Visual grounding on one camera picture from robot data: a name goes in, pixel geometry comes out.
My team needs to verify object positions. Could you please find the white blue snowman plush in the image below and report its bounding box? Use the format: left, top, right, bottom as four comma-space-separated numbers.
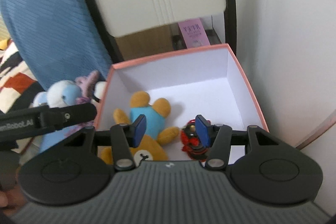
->
33, 80, 82, 108

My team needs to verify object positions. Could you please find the purple fabric doll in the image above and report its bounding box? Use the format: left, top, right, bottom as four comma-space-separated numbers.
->
75, 71, 100, 105

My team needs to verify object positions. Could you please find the person's left hand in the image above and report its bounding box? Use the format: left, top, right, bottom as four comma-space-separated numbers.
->
0, 190, 10, 208

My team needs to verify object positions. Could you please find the red black small toy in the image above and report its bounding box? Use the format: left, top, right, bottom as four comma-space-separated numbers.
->
180, 119, 209, 162

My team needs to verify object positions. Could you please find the striped colourful blanket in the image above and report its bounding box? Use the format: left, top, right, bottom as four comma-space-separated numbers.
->
0, 39, 44, 114

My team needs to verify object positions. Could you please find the brown bear plush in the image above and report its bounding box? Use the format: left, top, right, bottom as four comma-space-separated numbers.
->
113, 91, 179, 165

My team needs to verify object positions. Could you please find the panda plush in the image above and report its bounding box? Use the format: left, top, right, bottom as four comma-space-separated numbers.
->
91, 81, 106, 104

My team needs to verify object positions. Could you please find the pink storage box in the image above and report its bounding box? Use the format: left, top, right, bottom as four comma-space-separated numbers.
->
93, 43, 270, 162

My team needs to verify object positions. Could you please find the blue textured pillow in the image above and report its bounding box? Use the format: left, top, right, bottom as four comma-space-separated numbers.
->
1, 0, 112, 89

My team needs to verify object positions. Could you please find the cardboard box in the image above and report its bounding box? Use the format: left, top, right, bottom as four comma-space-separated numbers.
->
115, 25, 180, 60

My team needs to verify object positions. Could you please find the pink paper card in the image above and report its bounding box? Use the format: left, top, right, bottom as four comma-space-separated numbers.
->
178, 18, 210, 49

